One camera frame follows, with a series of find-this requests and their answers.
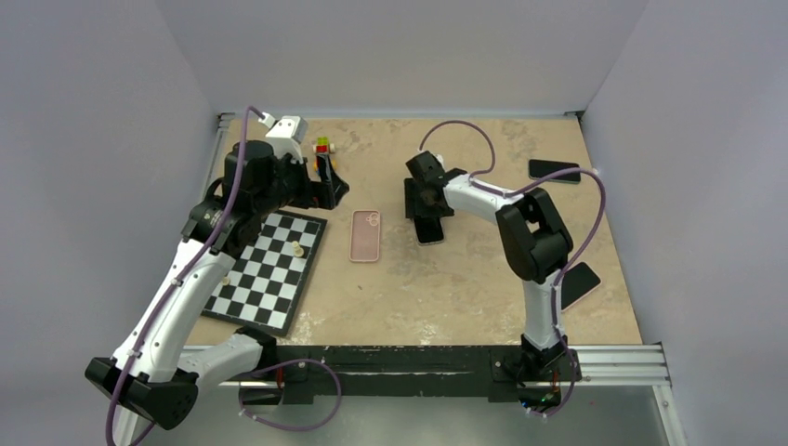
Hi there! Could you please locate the phone in pink case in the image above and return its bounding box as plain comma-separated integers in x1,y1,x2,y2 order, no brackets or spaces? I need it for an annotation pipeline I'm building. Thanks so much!
560,262,601,310

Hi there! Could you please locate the black white chessboard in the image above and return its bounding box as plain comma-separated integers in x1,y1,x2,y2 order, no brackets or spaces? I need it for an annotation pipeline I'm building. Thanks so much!
202,211,327,336

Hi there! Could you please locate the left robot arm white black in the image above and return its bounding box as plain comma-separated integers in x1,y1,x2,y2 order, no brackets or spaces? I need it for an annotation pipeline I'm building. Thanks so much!
85,140,348,443

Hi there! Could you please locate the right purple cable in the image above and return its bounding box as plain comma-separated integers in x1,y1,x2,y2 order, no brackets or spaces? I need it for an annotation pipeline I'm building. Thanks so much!
418,120,608,334

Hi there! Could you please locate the pink phone case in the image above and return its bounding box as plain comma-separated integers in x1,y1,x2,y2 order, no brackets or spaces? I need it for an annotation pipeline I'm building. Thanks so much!
348,210,382,263

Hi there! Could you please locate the colourful toy brick car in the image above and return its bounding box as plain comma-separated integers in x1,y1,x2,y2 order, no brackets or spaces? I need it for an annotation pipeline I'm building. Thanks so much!
312,137,336,165

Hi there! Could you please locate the aluminium frame rail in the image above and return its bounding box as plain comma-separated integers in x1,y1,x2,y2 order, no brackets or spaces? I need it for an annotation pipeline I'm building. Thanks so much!
111,111,235,446

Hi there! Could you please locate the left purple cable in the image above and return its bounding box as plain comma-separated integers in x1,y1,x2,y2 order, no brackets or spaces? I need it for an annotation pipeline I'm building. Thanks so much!
104,105,275,446

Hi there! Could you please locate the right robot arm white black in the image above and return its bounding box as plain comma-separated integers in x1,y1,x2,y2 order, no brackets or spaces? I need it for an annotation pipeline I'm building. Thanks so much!
404,151,579,381

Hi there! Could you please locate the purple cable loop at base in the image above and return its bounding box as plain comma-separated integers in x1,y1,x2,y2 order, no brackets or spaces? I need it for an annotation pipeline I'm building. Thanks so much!
238,364,340,433

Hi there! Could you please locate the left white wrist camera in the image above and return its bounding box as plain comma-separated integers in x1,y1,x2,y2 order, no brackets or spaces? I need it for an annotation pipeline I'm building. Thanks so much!
264,116,309,164

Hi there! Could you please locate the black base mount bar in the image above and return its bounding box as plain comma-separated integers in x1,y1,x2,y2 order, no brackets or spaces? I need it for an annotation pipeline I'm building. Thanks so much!
217,334,583,408

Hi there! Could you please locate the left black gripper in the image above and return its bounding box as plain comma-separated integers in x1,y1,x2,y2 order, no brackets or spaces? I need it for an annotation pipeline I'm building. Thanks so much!
253,148,347,217

